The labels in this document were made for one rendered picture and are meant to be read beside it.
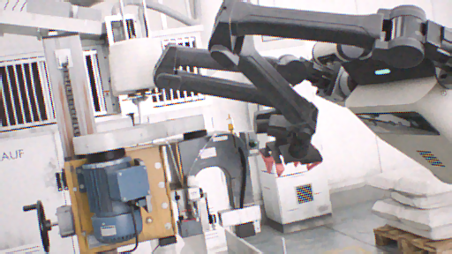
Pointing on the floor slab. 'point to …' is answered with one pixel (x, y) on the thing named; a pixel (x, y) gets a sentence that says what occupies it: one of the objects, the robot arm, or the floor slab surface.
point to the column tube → (80, 89)
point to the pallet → (410, 242)
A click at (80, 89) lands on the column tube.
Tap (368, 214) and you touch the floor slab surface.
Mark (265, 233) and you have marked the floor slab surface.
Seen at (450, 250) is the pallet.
